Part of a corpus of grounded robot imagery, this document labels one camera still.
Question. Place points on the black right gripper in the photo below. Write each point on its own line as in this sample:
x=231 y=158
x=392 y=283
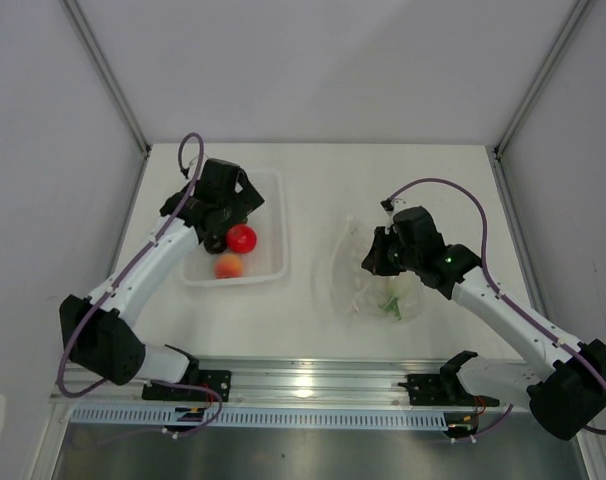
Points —
x=375 y=262

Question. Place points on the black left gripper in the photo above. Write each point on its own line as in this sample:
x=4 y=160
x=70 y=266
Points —
x=246 y=200

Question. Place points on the white toy radish with leaves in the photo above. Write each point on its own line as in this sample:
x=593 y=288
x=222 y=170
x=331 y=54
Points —
x=400 y=298

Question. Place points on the clear zip top bag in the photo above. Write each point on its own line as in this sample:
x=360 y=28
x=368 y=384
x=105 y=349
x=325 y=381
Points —
x=348 y=292

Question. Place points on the red toy apple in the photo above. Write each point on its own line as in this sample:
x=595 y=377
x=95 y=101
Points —
x=241 y=239

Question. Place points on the orange toy peach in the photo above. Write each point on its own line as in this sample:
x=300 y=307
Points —
x=228 y=265

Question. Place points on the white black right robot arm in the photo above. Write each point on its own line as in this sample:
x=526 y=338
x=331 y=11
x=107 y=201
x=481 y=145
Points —
x=563 y=380

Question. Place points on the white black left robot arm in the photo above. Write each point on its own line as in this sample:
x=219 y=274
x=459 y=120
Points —
x=97 y=330

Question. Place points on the dark brown toy fruit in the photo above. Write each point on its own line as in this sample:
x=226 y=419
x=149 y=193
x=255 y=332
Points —
x=215 y=245

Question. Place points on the white perforated plastic basket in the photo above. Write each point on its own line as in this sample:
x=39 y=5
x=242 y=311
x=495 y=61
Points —
x=257 y=251

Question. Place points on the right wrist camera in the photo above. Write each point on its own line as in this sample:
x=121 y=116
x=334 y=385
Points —
x=390 y=206

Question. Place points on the aluminium rail frame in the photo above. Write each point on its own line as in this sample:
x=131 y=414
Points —
x=351 y=102

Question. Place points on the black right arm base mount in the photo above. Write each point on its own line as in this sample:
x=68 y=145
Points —
x=443 y=389

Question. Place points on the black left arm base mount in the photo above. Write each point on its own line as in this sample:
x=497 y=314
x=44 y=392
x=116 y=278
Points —
x=218 y=381

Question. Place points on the white slotted cable duct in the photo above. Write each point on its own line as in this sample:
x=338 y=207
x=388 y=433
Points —
x=261 y=417

